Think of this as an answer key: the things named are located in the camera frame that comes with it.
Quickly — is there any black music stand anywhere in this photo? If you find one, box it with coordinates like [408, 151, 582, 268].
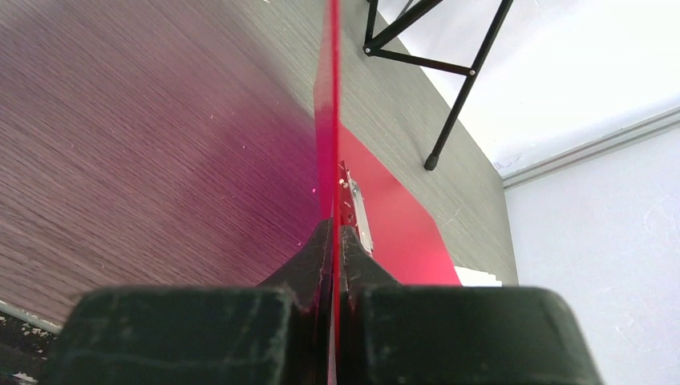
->
[362, 0, 513, 171]

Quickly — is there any stack of white paper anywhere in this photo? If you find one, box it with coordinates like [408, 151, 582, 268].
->
[455, 266, 503, 287]

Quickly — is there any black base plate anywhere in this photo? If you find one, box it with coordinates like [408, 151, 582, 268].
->
[1, 301, 61, 385]

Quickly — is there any metal folder clip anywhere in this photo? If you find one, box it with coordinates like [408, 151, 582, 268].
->
[338, 161, 374, 257]

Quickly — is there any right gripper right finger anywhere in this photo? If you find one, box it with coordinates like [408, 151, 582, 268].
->
[338, 226, 602, 384]

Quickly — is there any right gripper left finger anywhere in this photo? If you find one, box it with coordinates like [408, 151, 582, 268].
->
[47, 220, 334, 384]

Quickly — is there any red plastic folder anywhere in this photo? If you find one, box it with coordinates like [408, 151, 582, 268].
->
[314, 1, 459, 384]

